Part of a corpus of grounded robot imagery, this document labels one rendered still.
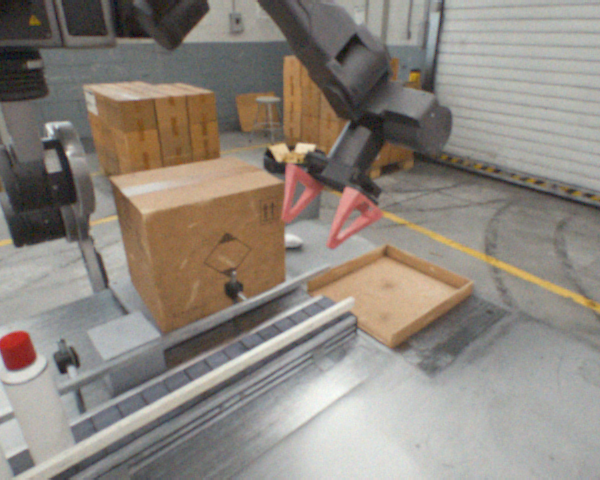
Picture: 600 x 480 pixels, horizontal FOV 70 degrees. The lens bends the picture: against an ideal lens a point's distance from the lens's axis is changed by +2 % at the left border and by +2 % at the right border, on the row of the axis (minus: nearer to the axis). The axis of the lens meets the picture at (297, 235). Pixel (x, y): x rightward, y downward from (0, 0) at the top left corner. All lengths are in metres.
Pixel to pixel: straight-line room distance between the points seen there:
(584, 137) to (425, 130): 3.89
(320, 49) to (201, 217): 0.44
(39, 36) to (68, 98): 4.98
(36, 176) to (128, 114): 2.77
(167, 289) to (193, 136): 3.12
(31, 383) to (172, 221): 0.35
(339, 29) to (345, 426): 0.58
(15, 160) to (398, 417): 0.84
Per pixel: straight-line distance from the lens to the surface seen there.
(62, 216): 1.48
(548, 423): 0.87
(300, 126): 4.35
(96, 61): 5.95
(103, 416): 0.77
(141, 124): 3.75
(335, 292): 1.04
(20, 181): 0.98
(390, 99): 0.53
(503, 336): 1.01
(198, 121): 3.94
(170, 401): 0.71
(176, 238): 0.84
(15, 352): 0.61
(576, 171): 4.44
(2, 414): 0.71
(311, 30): 0.51
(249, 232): 0.90
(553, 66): 4.45
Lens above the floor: 1.42
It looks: 26 degrees down
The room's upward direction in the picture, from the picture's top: straight up
